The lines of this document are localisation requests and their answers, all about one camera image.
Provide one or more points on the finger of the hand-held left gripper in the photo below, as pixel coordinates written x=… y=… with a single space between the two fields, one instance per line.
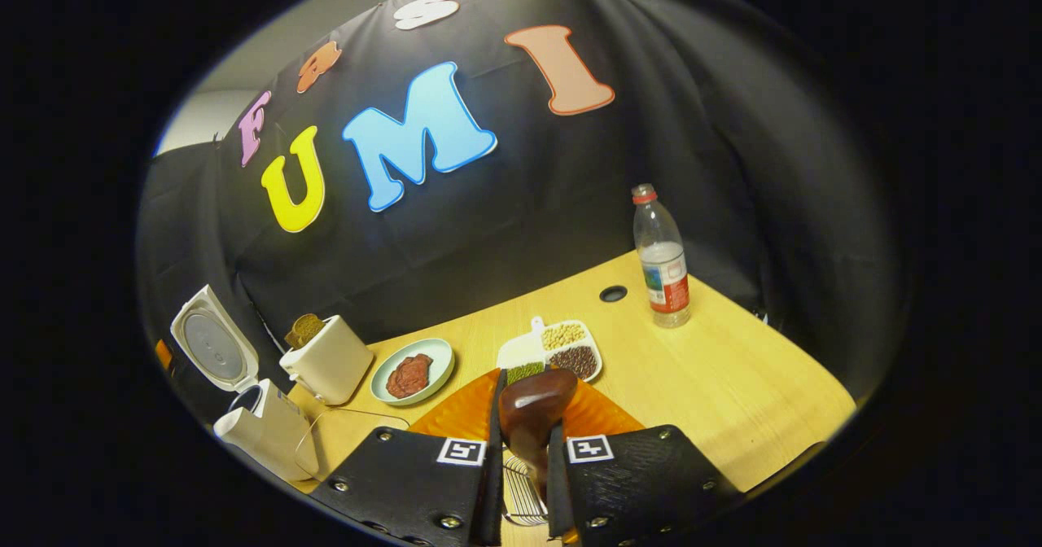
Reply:
x=164 y=356

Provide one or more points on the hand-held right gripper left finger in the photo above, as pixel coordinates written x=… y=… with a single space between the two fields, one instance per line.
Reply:
x=407 y=490

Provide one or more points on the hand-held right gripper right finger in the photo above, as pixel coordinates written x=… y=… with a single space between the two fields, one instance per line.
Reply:
x=643 y=490

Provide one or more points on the white rice cooker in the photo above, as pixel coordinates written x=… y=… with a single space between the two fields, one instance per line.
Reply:
x=269 y=441

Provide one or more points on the dark wooden spoon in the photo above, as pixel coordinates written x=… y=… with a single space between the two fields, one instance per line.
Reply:
x=533 y=404

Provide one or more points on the red meat slice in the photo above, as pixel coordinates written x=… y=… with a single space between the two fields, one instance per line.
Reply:
x=419 y=368
x=397 y=382

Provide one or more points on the brown bread slice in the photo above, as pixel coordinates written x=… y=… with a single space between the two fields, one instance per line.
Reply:
x=312 y=327
x=296 y=337

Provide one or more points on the pale green plate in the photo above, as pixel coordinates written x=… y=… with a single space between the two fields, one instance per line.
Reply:
x=440 y=356

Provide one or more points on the white toaster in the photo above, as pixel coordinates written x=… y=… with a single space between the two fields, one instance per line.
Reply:
x=334 y=364

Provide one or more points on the white divided bean dish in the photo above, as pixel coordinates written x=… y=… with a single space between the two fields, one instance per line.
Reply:
x=517 y=352

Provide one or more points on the clear plastic water bottle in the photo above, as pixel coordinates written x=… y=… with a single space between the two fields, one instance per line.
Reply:
x=663 y=270

